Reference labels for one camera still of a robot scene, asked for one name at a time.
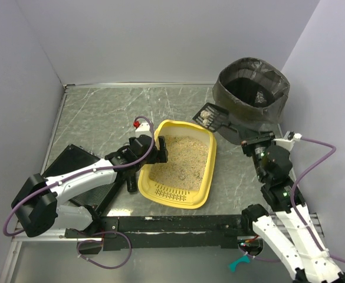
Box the yellow litter box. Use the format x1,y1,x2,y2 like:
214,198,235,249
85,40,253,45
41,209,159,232
138,120,217,209

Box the black slotted litter scoop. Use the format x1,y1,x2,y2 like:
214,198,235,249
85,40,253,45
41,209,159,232
193,103,234,133

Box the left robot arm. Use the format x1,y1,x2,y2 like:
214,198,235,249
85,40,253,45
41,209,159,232
11,134,168,238

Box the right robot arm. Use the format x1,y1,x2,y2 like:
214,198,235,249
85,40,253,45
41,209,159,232
238,130,345,282

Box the cat litter pellets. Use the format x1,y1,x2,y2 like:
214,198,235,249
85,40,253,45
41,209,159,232
149,136,208,190

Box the lower scooped litter clump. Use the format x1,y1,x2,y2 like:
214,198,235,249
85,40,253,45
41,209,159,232
202,119,211,127

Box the scooped litter clump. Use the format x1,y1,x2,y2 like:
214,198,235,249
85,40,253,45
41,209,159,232
201,110,211,117
202,119,211,127

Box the upper scooped litter clump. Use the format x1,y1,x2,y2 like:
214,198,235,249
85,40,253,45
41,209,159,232
201,110,211,117

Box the black glitter microphone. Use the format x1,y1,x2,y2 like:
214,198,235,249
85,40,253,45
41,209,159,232
126,173,138,194

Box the grey trash bin with bag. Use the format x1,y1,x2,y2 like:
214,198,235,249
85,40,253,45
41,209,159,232
212,57,290,133

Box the black ribbed tray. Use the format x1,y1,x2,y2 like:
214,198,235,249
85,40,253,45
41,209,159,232
42,144,124,216

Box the teal plastic piece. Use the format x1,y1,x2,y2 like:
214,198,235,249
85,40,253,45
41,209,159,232
228,255,250,272

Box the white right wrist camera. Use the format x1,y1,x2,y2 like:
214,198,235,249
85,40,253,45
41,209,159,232
274,131,302,152

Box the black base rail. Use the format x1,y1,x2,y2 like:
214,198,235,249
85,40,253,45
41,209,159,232
65,215,255,251

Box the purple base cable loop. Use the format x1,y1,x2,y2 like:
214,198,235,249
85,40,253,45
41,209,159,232
77,231,133,269

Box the aluminium frame rail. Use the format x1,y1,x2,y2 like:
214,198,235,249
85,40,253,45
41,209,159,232
11,229,67,242

